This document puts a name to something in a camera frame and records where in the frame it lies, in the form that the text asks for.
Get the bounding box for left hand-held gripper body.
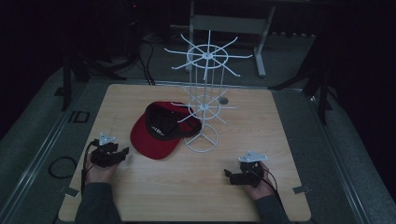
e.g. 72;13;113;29
90;133;126;169

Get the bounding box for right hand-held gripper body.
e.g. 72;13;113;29
232;150;269;189

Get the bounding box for red baseball cap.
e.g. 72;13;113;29
130;101;203;161

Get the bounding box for white wire display rack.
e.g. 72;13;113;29
163;30;254;154

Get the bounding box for person's left hand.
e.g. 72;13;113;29
85;153;121;185

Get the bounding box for person's right hand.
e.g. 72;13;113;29
244;161;276;202

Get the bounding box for grey tape strip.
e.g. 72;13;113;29
64;186;80;198
291;185;312;194

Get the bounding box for black tripod stand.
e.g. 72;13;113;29
268;36;340;126
55;50;128;112

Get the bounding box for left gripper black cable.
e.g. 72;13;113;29
80;139;101;196

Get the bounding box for black rectangular floor bracket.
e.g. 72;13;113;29
68;110;92;124

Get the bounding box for black cable loop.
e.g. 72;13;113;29
48;156;78;179

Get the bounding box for black floor cables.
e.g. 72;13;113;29
136;38;157;86

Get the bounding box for grey metal desk frame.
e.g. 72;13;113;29
186;0;277;78

